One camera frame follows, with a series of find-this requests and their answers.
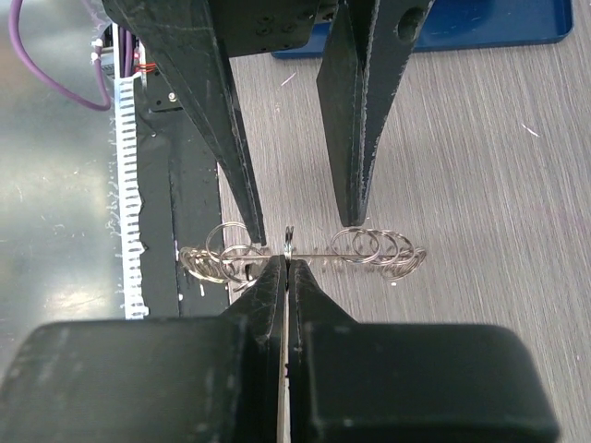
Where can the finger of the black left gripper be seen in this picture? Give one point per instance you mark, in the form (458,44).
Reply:
(355,102)
(181,38)

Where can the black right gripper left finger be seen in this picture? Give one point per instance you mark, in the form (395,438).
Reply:
(191,379)

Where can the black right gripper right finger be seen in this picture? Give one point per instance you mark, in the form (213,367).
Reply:
(384,382)

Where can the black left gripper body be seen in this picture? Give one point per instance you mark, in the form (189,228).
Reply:
(241,28)

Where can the blue plastic tray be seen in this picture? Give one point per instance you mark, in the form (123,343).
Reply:
(485,27)

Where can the white slotted cable duct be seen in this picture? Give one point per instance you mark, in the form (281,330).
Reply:
(128,200)

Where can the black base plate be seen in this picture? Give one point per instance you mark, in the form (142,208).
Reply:
(180,200)

